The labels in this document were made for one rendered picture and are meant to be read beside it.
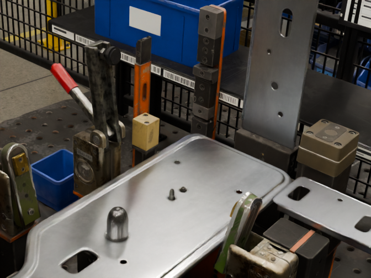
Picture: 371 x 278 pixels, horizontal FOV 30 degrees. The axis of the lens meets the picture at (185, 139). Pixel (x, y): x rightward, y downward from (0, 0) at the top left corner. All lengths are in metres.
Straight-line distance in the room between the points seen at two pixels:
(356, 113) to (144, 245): 0.55
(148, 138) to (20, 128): 0.76
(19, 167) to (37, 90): 2.62
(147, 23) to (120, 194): 0.51
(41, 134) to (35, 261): 0.91
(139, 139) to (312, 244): 0.35
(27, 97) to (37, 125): 1.67
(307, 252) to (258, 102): 0.33
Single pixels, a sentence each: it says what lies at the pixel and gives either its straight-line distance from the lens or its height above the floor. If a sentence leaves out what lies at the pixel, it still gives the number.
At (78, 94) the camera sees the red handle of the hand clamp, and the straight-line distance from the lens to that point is 1.17.
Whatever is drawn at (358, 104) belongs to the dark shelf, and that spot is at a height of 1.03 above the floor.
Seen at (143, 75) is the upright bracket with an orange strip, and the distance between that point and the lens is 1.19.
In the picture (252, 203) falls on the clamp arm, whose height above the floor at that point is 1.11.
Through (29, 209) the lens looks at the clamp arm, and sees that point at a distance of 1.08.
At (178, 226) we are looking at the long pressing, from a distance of 1.05.
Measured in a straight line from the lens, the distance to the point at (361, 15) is 1.44.
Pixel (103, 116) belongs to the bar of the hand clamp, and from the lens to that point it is 1.12.
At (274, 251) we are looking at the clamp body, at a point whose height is 1.04.
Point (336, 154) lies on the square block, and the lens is 1.19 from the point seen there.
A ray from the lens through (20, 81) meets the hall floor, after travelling 3.74.
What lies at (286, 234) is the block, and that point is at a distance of 1.10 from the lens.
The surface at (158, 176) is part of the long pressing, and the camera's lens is 1.16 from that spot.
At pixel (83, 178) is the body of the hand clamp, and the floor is 0.97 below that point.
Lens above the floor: 1.65
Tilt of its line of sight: 31 degrees down
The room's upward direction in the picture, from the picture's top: 4 degrees clockwise
